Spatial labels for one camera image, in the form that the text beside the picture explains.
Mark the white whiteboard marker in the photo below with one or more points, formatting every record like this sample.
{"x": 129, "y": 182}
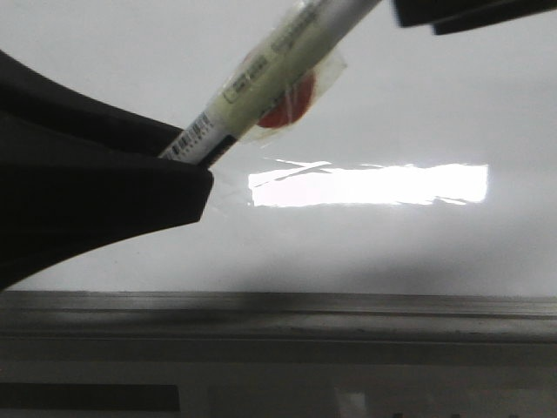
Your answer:
{"x": 306, "y": 34}

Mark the black gripper finger behind marker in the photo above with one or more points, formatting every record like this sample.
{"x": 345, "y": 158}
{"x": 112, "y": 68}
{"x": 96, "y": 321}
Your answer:
{"x": 29, "y": 95}

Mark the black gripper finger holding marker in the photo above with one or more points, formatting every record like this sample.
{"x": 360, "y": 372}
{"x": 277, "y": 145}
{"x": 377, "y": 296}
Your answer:
{"x": 61, "y": 196}

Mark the white whiteboard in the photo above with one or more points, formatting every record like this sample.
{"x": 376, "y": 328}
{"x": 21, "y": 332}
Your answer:
{"x": 415, "y": 201}

